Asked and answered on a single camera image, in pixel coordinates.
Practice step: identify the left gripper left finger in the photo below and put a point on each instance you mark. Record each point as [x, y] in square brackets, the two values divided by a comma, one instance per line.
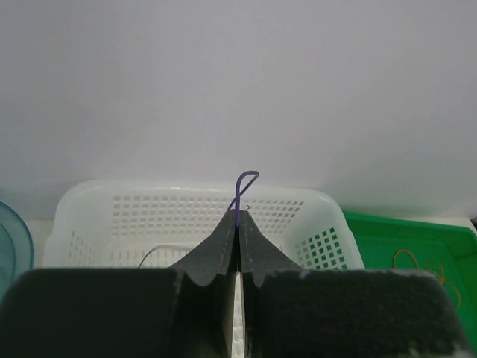
[185, 310]

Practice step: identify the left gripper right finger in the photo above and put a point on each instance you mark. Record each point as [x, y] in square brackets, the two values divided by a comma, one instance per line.
[290, 311]

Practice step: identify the white perforated plastic basket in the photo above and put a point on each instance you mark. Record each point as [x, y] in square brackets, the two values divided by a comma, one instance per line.
[119, 223]

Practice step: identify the green plastic tray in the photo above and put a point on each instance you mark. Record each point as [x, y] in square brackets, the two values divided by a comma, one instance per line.
[446, 250]

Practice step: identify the translucent blue plastic bin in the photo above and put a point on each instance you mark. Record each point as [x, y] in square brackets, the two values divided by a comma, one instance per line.
[17, 248]

